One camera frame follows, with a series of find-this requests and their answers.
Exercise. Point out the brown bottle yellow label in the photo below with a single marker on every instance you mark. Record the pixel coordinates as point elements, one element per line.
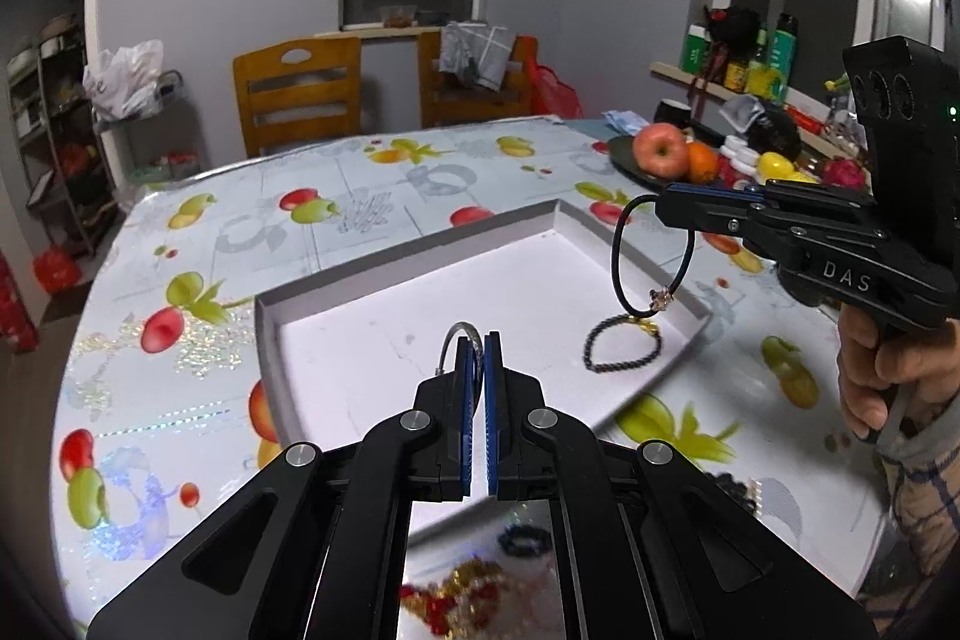
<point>737,72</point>

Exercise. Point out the grey checked cloth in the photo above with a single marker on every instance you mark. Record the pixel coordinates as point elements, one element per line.
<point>476,54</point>

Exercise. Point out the white shallow tray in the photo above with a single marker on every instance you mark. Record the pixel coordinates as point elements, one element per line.
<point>450,265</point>

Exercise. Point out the pink dragon fruit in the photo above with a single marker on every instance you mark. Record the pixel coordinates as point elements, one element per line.
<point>844,171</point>

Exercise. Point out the red bag on floor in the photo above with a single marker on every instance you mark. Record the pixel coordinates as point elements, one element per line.
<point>54,269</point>

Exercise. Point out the red gold brooch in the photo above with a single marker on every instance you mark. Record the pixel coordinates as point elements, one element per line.
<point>442,610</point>

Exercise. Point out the person's right forearm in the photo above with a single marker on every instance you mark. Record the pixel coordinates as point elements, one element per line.
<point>926,520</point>

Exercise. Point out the wooden wall shelf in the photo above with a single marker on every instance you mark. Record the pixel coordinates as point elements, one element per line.
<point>705,85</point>

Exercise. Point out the green bottle white cap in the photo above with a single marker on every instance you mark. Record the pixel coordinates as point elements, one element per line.
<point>694,48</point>

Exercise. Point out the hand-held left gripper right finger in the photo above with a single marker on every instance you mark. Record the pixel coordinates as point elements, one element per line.
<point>493,407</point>

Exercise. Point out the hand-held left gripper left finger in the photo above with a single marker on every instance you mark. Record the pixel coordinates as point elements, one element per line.
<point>466,407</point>

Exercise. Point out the red apple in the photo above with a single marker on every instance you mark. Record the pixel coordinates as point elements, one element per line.
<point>661,149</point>

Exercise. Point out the blue white packet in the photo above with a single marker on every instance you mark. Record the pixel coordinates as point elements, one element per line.
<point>622,120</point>

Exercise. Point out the black mug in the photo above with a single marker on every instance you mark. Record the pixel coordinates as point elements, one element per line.
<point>671,111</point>

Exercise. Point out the wooden chair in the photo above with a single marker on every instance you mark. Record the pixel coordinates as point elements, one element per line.
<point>472,104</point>
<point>300,93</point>

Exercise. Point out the fruit printed tablecloth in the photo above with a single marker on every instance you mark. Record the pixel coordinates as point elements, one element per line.
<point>225,220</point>

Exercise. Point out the red plastic bag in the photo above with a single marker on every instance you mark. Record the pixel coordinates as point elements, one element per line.
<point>555,89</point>

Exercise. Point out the black plush toy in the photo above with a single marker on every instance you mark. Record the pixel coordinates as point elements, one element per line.
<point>731,21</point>

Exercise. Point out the silver hoop bangle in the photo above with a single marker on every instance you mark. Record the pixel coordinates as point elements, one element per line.
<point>450,340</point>

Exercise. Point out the dark green bottle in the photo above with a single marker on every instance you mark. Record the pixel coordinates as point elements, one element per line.
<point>784,44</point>

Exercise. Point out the black bag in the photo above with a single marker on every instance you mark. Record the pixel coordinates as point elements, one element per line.
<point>776,134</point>

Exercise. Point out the red jar on sill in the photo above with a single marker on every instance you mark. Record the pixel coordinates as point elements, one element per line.
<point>397,15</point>

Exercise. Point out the white plastic bag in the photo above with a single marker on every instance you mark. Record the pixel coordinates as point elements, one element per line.
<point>124,78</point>

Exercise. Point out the wooden window sill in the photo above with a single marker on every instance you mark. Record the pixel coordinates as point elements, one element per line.
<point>375,31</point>

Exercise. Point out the red box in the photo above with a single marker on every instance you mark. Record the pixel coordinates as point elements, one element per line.
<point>15,310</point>

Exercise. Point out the metal storage rack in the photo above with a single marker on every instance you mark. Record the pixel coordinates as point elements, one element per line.
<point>52,138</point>

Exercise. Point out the dark fruit plate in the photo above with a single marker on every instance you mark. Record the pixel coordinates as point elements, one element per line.
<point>622,156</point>

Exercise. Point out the yellow fruit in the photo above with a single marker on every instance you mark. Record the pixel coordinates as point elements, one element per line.
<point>776,164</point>

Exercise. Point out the white jar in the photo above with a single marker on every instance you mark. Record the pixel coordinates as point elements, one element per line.
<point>731,144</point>
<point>746,162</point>

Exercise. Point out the person's right hand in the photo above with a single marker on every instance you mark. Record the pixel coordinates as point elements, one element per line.
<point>853,370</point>

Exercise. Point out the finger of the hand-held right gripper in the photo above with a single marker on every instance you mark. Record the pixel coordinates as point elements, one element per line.
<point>697,211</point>
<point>712,190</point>

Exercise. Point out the orange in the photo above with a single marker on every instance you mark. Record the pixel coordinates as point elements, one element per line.
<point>701,160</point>

